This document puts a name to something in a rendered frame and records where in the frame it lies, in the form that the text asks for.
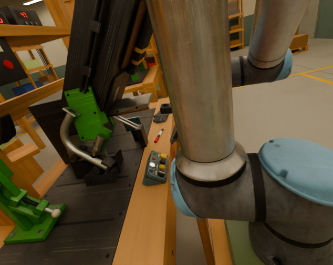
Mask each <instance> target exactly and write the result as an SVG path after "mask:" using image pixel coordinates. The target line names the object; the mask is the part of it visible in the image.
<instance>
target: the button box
mask: <svg viewBox="0 0 333 265"><path fill-rule="evenodd" d="M153 152H155V153H156V154H157V155H153V154H152V153H153ZM160 155H161V153H159V152H156V151H153V150H152V151H151V153H150V156H149V158H148V161H147V165H146V168H145V173H144V177H143V182H142V184H143V185H145V186H150V185H159V184H165V183H166V181H167V173H168V158H169V156H166V159H164V160H165V161H166V162H165V164H162V163H160V160H161V159H162V158H161V157H160ZM152 157H154V158H155V159H156V160H155V161H154V160H152V159H151V158H152ZM150 163H154V164H155V166H154V167H152V166H151V165H150ZM160 165H165V169H164V170H163V171H164V172H165V175H164V176H163V177H161V176H159V174H158V172H159V171H160V170H161V169H160V168H159V166H160ZM149 169H153V171H154V172H153V173H151V172H149Z"/></svg>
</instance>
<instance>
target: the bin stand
mask: <svg viewBox="0 0 333 265"><path fill-rule="evenodd" d="M196 220H197V225H198V228H199V232H200V236H201V240H202V245H203V249H204V253H205V258H206V262H207V265H215V260H214V254H213V249H212V244H211V238H210V233H209V221H208V218H206V219H198V218H196Z"/></svg>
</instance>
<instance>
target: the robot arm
mask: <svg viewBox="0 0 333 265"><path fill-rule="evenodd" d="M145 2H146V5H147V9H148V13H149V17H150V22H151V26H152V30H153V34H154V39H155V43H156V46H157V50H158V54H159V59H160V63H161V67H162V71H163V76H164V80H165V84H166V88H167V91H168V95H169V100H170V103H168V104H161V107H160V113H161V114H173V117H174V121H175V126H174V128H173V132H172V135H171V138H170V144H171V145H172V144H173V143H174V142H175V141H177V142H180V145H181V147H180V148H179V150H178V151H177V153H176V156H175V158H174V159H173V160H172V163H171V167H170V184H171V194H172V198H173V201H174V203H175V205H176V207H177V209H178V210H179V212H180V213H182V214H183V215H185V216H189V217H196V218H198V219H206V218H210V219H223V220H237V221H249V224H248V234H249V239H250V242H251V245H252V247H253V249H254V251H255V252H256V254H257V255H258V257H259V258H260V259H261V260H262V261H263V262H264V263H265V264H266V265H333V150H331V149H329V148H327V147H325V146H322V145H320V144H318V143H315V142H312V141H309V140H304V139H299V138H275V139H272V140H270V141H269V142H266V143H264V144H263V145H262V147H261V148H260V150H259V152H258V153H246V152H245V150H244V148H243V146H242V145H241V144H240V143H239V142H238V141H236V140H235V135H234V114H233V93H232V88H234V87H241V86H246V85H253V84H261V83H272V82H274V81H278V80H283V79H286V78H287V77H288V76H289V75H290V74H291V71H292V66H293V55H292V51H291V50H290V49H289V46H290V44H291V42H292V40H293V38H294V35H295V33H296V30H297V28H298V26H299V24H300V22H301V19H302V17H303V15H304V13H305V11H306V8H307V6H308V4H309V2H310V0H256V4H255V10H254V17H253V24H252V31H251V38H250V43H249V49H248V55H244V56H239V57H234V58H231V50H230V29H229V17H228V0H145Z"/></svg>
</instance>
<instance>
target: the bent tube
mask: <svg viewBox="0 0 333 265"><path fill-rule="evenodd" d="M63 110H64V111H66V112H67V113H66V115H65V118H64V120H63V122H62V124H61V127H60V137H61V140H62V142H63V144H64V146H65V147H66V148H67V149H68V150H69V151H70V152H71V153H73V154H75V155H77V156H79V157H81V158H82V159H84V160H86V161H88V162H90V163H92V164H94V165H96V166H98V167H99V168H101V169H103V170H106V169H107V167H106V166H104V165H102V164H101V162H102V160H101V159H99V158H97V157H96V158H92V157H91V154H89V153H87V152H86V151H84V150H82V149H80V148H78V147H76V146H75V145H74V144H73V143H72V142H71V140H70V138H69V127H70V125H71V123H72V121H73V119H74V117H77V116H81V113H79V112H77V111H76V110H74V109H73V108H71V107H64V108H63Z"/></svg>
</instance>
